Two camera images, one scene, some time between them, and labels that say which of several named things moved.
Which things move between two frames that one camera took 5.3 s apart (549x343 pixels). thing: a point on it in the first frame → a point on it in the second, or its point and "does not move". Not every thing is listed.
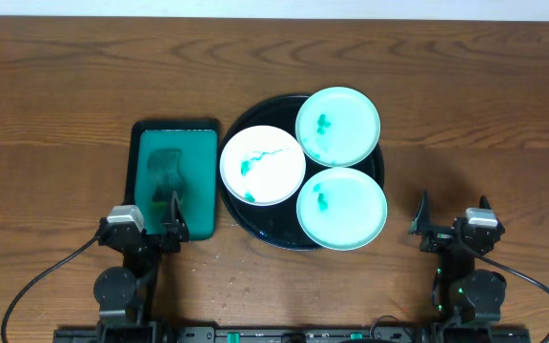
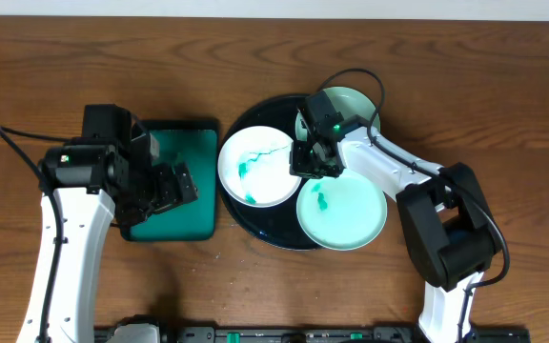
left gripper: (148, 237) → (171, 187)
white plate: (262, 166) does not move
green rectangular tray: (174, 155) does not move
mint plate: (341, 209) does not move
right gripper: (449, 233) → (308, 162)
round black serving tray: (277, 226) does not move
